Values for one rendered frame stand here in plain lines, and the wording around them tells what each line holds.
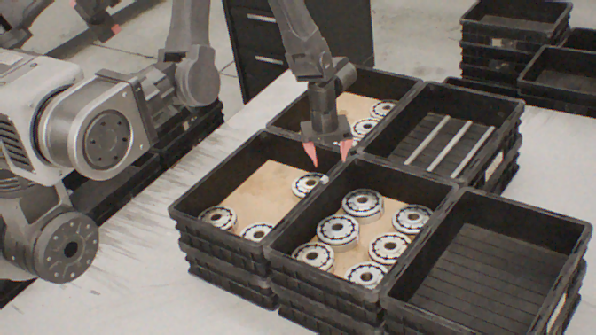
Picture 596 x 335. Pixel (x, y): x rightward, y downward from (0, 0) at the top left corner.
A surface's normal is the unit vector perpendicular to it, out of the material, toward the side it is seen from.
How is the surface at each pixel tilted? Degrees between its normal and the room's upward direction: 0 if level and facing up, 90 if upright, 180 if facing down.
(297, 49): 95
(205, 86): 76
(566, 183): 0
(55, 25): 90
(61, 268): 90
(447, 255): 0
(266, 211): 0
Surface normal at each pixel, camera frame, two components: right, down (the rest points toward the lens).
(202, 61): 0.77, 0.05
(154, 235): -0.14, -0.79
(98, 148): 0.82, 0.25
